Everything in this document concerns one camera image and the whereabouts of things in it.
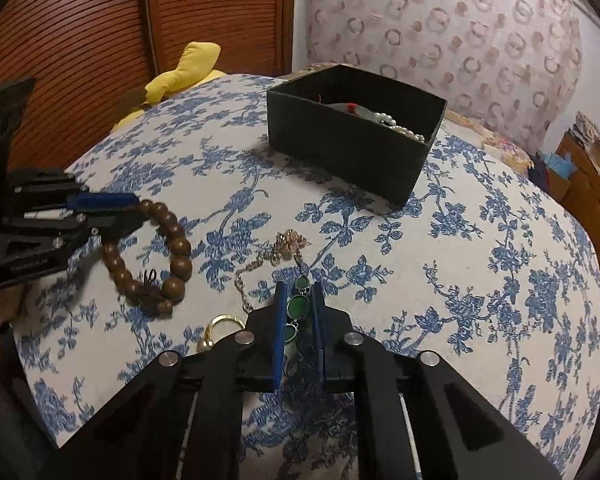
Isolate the pearl strand in box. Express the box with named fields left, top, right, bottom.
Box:
left=373, top=113, right=426, bottom=143

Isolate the gold pearl ring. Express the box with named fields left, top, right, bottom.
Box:
left=195, top=313, right=246, bottom=354

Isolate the blue floral white quilt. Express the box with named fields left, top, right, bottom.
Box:
left=15, top=75, right=600, bottom=479

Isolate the green jade bangle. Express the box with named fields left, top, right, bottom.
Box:
left=328, top=103, right=380, bottom=122

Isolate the left hand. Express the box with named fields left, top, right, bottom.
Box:
left=0, top=284, right=28, bottom=327

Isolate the brown wooden bead bracelet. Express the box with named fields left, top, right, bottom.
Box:
left=100, top=199, right=195, bottom=317

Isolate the yellow plush toy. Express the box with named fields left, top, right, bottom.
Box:
left=112, top=41, right=225, bottom=131

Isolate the wooden side cabinet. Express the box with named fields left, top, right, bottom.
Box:
left=557, top=131, right=600, bottom=265

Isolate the brown louvered wardrobe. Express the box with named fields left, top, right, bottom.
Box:
left=0, top=0, right=294, bottom=168

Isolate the sheer patterned curtain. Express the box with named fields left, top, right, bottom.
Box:
left=307, top=0, right=583, bottom=152

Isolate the green stone chain necklace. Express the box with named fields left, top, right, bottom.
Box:
left=233, top=227, right=314, bottom=356

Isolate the black jewelry box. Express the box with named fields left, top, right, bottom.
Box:
left=266, top=65, right=446, bottom=206

